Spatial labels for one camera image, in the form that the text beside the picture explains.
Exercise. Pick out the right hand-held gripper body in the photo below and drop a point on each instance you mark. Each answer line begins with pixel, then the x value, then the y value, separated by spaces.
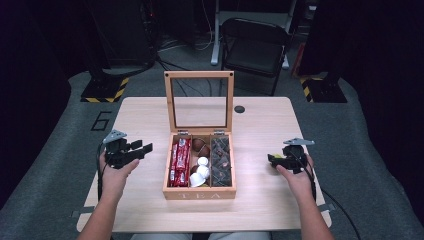
pixel 295 158

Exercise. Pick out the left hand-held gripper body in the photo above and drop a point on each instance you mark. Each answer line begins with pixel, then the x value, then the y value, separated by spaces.
pixel 118 155

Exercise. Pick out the yellow coffee capsule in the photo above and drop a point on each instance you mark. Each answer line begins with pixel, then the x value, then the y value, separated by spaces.
pixel 277 155

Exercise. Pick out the wooden tea box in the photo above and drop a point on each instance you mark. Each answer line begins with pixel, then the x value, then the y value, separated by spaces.
pixel 200 194

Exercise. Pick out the person's left hand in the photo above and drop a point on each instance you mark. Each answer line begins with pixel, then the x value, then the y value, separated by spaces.
pixel 113 181

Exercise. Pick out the person's right hand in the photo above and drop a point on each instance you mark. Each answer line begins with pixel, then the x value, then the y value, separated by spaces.
pixel 301 185

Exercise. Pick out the red stick packet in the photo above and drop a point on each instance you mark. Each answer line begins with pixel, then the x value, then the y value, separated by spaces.
pixel 182 178
pixel 173 165
pixel 183 155

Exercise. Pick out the brown coffee capsule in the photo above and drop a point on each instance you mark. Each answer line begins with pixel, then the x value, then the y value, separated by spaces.
pixel 204 152
pixel 198 144

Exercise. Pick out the pile of dark pyramid tea bags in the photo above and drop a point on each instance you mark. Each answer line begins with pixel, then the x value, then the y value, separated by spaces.
pixel 220 160

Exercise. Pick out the grey tape strip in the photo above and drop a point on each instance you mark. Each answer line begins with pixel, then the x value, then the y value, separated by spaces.
pixel 81 211
pixel 328 207

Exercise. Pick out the white coffee capsule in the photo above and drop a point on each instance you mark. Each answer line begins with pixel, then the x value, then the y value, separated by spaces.
pixel 203 171
pixel 196 180
pixel 202 161

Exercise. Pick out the black stand with striped base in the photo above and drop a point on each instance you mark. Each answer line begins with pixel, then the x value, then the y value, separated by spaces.
pixel 103 88
pixel 325 90

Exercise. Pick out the black round table grommet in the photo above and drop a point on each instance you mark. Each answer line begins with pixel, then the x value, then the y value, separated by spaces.
pixel 239 109

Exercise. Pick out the person's right leg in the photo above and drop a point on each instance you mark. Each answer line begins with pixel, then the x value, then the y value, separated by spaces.
pixel 240 237

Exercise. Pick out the person's leg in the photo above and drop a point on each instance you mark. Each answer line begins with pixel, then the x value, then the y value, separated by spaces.
pixel 240 237
pixel 160 237

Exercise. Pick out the person's left leg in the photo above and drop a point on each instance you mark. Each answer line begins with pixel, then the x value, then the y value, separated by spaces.
pixel 160 237

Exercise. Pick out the red object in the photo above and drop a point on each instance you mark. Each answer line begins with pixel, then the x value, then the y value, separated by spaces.
pixel 297 63

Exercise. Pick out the black folding chair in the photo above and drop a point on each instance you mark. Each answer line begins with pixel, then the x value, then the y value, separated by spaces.
pixel 253 55

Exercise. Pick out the black equipment cabinet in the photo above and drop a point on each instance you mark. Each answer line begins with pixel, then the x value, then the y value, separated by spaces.
pixel 126 33

